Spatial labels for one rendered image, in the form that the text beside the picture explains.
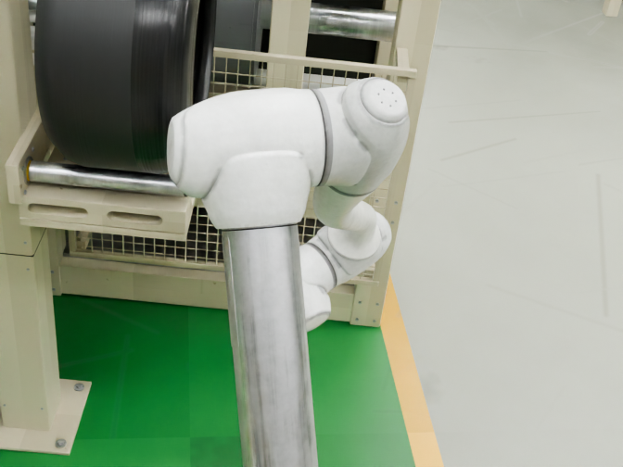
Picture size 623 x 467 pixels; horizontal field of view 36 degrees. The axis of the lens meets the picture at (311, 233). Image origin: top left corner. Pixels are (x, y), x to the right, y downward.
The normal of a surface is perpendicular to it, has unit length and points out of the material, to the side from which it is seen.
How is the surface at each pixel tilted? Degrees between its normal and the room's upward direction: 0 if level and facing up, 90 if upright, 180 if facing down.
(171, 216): 90
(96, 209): 90
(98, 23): 60
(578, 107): 0
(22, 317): 90
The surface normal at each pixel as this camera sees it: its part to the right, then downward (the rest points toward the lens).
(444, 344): 0.10, -0.80
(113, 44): 0.00, 0.24
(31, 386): -0.04, 0.59
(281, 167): 0.32, 0.14
